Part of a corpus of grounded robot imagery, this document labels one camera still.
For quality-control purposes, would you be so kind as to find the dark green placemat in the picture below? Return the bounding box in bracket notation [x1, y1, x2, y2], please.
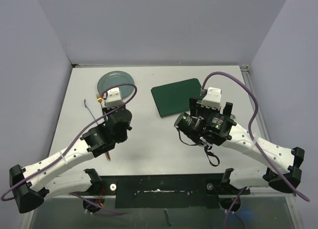
[151, 78, 201, 118]

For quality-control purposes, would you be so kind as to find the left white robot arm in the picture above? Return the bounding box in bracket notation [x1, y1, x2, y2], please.
[9, 107, 132, 214]

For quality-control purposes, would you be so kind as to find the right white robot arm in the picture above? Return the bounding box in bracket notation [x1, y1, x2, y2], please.
[174, 98, 305, 194]

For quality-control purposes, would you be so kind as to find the blue plastic spoon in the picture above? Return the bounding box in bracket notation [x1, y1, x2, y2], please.
[83, 98, 96, 120]

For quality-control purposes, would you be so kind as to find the copper knife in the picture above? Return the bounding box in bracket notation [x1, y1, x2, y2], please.
[105, 152, 111, 161]

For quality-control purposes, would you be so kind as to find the teal round plate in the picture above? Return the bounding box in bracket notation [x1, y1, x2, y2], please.
[97, 71, 134, 99]

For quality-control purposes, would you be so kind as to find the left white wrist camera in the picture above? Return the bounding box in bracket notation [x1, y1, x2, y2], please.
[104, 87, 123, 109]

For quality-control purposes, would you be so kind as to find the gold fork green handle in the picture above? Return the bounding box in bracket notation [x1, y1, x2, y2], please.
[96, 94, 104, 109]

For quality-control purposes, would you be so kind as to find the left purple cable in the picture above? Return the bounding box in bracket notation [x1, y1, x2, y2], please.
[0, 83, 138, 201]

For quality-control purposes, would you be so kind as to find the purple cable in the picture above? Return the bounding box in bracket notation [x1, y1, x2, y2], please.
[0, 83, 138, 201]
[201, 71, 310, 202]

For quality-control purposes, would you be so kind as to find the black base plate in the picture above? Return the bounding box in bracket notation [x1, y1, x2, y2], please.
[79, 173, 239, 209]

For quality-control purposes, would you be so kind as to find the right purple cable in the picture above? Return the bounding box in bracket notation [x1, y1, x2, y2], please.
[201, 71, 310, 202]

